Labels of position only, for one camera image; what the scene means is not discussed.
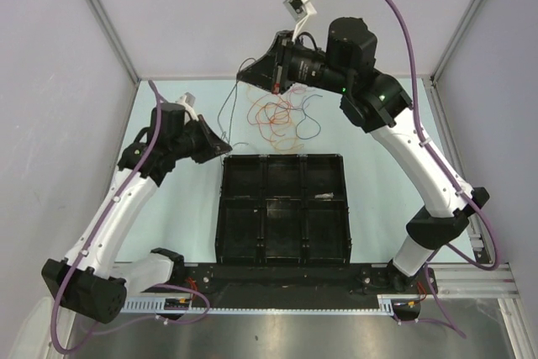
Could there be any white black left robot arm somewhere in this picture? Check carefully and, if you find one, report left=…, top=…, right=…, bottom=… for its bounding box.
left=41, top=93, right=231, bottom=324

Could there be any black six-compartment bin tray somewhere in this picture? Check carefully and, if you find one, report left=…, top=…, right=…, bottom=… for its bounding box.
left=214, top=154, right=352, bottom=267

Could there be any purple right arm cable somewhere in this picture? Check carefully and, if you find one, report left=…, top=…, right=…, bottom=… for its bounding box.
left=309, top=0, right=501, bottom=271

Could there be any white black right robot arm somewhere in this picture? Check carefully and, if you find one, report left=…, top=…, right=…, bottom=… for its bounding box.
left=236, top=17, right=489, bottom=293

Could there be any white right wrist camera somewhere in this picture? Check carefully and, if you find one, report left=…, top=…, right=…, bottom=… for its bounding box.
left=283, top=0, right=317, bottom=41

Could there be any aluminium frame rail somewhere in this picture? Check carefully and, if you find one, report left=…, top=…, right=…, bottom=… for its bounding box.
left=429, top=263, right=520, bottom=298

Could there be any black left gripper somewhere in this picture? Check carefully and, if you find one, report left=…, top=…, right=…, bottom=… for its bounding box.
left=171, top=114, right=231, bottom=164

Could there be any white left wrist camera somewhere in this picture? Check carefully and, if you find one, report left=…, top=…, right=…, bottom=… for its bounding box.
left=176, top=92, right=198, bottom=120

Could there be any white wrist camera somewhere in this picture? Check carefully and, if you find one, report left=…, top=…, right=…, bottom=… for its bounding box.
left=176, top=92, right=198, bottom=120
left=283, top=0, right=317, bottom=41

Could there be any white slotted cable duct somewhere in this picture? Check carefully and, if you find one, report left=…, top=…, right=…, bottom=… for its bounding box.
left=121, top=294, right=419, bottom=316

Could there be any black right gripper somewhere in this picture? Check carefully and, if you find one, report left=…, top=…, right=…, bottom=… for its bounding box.
left=237, top=30, right=351, bottom=96

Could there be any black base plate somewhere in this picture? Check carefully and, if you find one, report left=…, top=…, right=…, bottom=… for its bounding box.
left=151, top=264, right=437, bottom=313

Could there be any brown thin cable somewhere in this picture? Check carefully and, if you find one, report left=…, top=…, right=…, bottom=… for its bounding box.
left=216, top=58, right=257, bottom=154

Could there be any orange thin cable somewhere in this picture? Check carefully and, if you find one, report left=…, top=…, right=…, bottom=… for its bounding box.
left=247, top=100, right=303, bottom=153

